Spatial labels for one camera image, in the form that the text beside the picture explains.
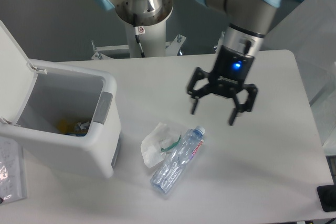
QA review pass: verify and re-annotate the crumpled white paper wrapper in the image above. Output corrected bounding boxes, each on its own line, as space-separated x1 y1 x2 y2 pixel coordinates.
140 123 182 168

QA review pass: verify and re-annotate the translucent plastic box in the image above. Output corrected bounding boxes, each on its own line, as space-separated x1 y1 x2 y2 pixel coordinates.
264 0 335 156

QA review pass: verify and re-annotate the white plastic trash can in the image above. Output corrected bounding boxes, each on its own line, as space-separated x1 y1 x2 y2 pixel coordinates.
1 25 121 178

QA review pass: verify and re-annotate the white metal base frame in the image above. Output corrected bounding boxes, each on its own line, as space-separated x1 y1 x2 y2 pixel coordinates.
91 34 187 60

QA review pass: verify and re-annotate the black device at edge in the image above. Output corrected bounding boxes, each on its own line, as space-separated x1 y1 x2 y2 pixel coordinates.
317 185 335 212

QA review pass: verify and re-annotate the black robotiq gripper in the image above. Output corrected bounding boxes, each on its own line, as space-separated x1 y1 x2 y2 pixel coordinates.
186 46 258 126

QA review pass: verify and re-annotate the trash inside bin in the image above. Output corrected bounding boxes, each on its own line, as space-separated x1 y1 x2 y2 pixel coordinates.
56 119 90 137

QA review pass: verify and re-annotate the crushed clear plastic bottle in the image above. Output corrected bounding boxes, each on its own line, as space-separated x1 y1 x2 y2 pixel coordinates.
150 126 205 194

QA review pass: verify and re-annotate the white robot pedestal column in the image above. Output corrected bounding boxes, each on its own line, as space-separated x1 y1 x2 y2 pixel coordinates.
114 0 174 59

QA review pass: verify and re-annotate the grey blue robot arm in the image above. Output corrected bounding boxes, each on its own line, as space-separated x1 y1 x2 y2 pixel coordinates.
94 0 281 125

